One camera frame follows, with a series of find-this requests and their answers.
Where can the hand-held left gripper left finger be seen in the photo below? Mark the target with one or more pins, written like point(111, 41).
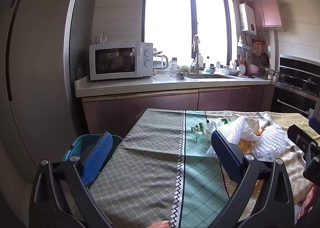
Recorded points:
point(97, 158)

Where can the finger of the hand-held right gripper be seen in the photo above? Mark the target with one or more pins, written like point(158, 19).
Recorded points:
point(314, 120)
point(300, 138)

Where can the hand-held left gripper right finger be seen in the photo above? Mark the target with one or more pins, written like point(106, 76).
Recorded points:
point(225, 153)

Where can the golden brown snack packet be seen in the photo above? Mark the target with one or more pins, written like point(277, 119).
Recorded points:
point(246, 144)

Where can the white foam fruit net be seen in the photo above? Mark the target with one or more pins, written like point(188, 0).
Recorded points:
point(272, 140)
point(235, 128)

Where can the teal plastic bin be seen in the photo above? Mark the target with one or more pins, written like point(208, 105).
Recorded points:
point(75, 143)

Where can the white tissue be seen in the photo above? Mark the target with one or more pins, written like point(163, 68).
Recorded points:
point(211, 128)

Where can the silver green candy wrapper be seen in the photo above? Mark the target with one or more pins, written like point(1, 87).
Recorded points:
point(225, 120)

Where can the clear green candy wrapper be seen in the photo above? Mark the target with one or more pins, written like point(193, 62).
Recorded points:
point(198, 131)

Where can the person's right hand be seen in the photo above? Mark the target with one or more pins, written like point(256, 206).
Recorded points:
point(310, 205)

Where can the person's left hand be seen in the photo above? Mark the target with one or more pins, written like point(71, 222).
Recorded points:
point(161, 224)

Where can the black built-in oven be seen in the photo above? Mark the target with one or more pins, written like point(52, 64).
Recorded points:
point(292, 103)

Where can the black cooking pot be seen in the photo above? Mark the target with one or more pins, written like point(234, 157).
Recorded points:
point(311, 84)

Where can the black wok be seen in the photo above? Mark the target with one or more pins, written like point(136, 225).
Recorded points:
point(291, 79)

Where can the patchwork printed tablecloth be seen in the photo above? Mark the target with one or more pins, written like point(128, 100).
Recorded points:
point(150, 168)

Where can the black range hood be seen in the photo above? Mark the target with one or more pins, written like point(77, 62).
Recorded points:
point(300, 64)

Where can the brown base cabinets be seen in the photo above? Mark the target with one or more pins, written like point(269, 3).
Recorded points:
point(150, 108)

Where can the kitchen sink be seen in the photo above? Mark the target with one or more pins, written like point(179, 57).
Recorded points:
point(212, 76)

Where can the hanging black frying pan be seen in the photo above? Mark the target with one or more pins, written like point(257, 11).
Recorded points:
point(265, 60)

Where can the white perforated utensil holder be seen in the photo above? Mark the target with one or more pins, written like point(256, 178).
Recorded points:
point(242, 68)

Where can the hanging metal strainer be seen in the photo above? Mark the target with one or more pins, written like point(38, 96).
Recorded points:
point(255, 56)

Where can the small patterned bowl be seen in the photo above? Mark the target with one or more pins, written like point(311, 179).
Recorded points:
point(180, 75)

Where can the white kitchen countertop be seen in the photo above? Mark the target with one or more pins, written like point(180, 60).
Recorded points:
point(150, 84)

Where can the orange hanging grater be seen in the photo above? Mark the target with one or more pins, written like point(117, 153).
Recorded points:
point(258, 47)

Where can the steel kitchen faucet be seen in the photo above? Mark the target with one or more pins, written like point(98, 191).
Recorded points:
point(197, 63)

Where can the clear plastic bag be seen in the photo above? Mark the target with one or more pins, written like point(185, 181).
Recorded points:
point(185, 66)

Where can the white microwave oven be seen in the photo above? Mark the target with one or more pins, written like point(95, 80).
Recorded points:
point(112, 61)

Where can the clear glass bowl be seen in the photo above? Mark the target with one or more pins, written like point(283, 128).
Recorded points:
point(162, 73)

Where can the grey refrigerator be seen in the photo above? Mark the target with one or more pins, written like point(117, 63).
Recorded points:
point(37, 68)

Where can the glass jug with lid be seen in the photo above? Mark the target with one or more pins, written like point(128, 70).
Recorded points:
point(156, 61)

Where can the small white ornament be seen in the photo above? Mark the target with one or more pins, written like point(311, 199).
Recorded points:
point(101, 38)

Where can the white water heater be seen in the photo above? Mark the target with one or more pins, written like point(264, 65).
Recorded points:
point(246, 19)

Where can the dark framed window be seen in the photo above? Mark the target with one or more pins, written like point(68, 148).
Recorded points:
point(170, 18)

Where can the white wall shelf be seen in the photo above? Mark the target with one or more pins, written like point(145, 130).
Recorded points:
point(243, 45)

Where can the pink wall cabinet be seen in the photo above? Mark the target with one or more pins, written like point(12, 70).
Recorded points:
point(268, 13)

